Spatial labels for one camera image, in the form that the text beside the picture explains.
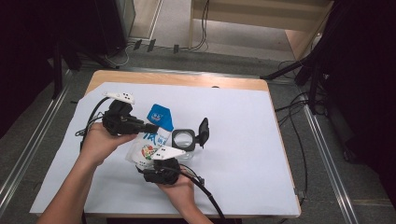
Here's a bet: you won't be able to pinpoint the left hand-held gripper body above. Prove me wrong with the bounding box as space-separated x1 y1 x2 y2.
102 91 148 137

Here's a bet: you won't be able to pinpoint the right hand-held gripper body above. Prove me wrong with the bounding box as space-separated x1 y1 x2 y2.
142 146 187 186

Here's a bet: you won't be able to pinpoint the white and blue pouch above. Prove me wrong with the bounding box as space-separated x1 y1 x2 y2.
124 103 175 171

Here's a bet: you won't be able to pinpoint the person's right hand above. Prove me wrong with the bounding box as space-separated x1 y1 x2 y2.
156 173 196 213

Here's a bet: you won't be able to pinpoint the person's left hand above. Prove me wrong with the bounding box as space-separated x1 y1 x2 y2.
78 121 138 168

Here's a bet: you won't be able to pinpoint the white paper sheet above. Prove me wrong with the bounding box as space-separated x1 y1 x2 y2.
29 81 302 218

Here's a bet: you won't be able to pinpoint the black metal stand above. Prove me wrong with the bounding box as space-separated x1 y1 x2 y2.
46 36 120 101

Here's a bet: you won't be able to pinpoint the dark cabinet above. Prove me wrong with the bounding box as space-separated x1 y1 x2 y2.
62 0 136 57

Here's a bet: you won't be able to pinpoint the light wooden bench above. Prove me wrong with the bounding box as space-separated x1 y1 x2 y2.
188 0 334 61

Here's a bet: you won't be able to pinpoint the black tripod stand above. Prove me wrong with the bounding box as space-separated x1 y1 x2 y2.
260 0 396 115

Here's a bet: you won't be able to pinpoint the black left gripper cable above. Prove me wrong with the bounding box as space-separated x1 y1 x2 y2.
74 96 110 151

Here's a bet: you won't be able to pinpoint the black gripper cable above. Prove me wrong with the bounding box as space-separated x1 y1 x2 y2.
177 164 227 224
74 96 110 151

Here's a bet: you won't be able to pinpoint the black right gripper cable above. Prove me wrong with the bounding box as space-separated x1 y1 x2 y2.
177 164 227 224

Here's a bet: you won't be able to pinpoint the black hanging cable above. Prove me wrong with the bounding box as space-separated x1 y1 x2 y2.
190 0 210 51

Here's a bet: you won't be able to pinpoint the black floor cables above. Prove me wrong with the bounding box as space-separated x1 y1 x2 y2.
274 60 314 200

